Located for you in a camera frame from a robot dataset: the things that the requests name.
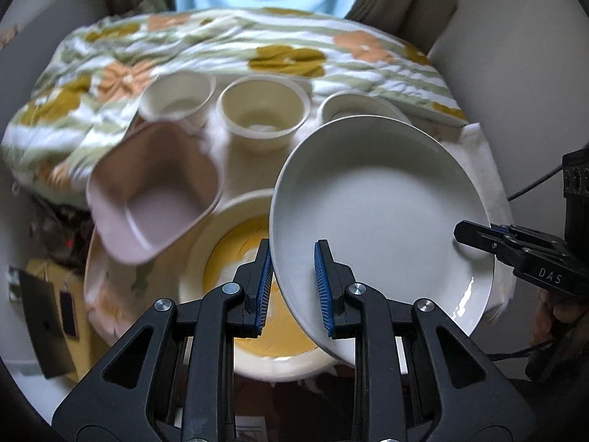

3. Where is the floral striped blanket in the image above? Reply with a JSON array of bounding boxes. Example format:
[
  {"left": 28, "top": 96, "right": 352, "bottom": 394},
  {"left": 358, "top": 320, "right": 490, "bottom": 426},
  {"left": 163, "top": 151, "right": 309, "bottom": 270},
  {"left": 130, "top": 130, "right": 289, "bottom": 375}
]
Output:
[{"left": 0, "top": 6, "right": 471, "bottom": 204}]

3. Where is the black cable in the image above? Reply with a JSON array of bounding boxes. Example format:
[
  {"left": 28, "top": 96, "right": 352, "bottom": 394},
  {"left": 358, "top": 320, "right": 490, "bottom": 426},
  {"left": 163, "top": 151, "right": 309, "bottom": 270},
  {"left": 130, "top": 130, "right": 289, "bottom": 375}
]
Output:
[{"left": 506, "top": 168, "right": 564, "bottom": 201}]

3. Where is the pink square bowl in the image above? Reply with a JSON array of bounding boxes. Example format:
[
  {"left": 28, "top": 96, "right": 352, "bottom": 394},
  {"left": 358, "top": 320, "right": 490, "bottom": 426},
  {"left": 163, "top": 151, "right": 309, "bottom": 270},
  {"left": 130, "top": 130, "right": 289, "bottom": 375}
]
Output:
[{"left": 86, "top": 122, "right": 225, "bottom": 266}]

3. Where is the yellow box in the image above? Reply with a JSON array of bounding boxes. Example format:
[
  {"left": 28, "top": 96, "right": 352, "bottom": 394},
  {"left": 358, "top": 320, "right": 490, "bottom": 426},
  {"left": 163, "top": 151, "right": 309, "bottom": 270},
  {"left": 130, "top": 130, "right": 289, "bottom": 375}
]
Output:
[{"left": 25, "top": 258, "right": 111, "bottom": 373}]

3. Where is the large grey round plate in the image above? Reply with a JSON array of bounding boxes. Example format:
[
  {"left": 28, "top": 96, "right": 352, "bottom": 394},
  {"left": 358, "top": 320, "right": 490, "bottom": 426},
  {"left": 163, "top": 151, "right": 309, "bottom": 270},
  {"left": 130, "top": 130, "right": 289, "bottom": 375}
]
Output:
[{"left": 269, "top": 115, "right": 497, "bottom": 370}]

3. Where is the cream round bowl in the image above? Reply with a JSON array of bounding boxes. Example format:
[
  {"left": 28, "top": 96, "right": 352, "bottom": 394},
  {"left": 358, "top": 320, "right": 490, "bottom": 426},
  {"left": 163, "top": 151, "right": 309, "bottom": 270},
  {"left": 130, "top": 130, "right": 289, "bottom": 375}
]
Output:
[
  {"left": 137, "top": 72, "right": 217, "bottom": 130},
  {"left": 317, "top": 91, "right": 412, "bottom": 126},
  {"left": 216, "top": 76, "right": 310, "bottom": 154}
]

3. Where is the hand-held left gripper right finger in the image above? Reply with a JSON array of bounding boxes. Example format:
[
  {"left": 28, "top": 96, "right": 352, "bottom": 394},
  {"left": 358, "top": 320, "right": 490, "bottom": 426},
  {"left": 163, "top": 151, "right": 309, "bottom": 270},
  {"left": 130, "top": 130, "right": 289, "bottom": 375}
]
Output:
[{"left": 314, "top": 239, "right": 537, "bottom": 442}]

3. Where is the dark grey flat panel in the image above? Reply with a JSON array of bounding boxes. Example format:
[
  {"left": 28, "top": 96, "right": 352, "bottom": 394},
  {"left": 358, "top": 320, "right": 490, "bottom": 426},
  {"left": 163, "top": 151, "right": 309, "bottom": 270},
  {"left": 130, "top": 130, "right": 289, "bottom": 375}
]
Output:
[{"left": 8, "top": 266, "right": 78, "bottom": 379}]

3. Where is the black phone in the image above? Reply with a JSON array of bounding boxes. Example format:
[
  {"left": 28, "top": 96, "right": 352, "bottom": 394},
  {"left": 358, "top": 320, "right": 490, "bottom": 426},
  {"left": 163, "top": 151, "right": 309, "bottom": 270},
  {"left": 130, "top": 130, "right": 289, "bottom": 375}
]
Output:
[{"left": 59, "top": 289, "right": 80, "bottom": 340}]

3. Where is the person's right hand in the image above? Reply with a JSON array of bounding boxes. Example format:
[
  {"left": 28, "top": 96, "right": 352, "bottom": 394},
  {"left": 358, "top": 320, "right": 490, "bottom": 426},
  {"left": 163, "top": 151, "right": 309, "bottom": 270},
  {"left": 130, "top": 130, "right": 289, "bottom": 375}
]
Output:
[{"left": 533, "top": 288, "right": 581, "bottom": 348}]

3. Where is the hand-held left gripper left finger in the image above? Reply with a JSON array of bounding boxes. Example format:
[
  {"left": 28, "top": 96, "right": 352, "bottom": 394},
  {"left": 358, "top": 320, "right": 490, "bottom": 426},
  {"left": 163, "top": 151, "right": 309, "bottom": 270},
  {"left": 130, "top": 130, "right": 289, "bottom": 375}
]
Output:
[{"left": 52, "top": 238, "right": 277, "bottom": 442}]

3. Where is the yellow plate with cream rim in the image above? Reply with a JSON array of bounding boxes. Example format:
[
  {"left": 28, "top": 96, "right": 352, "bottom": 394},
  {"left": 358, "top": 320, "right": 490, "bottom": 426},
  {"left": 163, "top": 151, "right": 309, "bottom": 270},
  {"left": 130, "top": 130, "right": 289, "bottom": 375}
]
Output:
[{"left": 177, "top": 188, "right": 342, "bottom": 381}]

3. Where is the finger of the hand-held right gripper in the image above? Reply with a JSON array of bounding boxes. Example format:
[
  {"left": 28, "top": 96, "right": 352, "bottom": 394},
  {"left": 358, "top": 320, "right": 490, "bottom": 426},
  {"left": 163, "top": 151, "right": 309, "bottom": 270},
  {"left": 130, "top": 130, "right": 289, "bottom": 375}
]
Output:
[
  {"left": 453, "top": 220, "right": 531, "bottom": 269},
  {"left": 490, "top": 223, "right": 570, "bottom": 259}
]

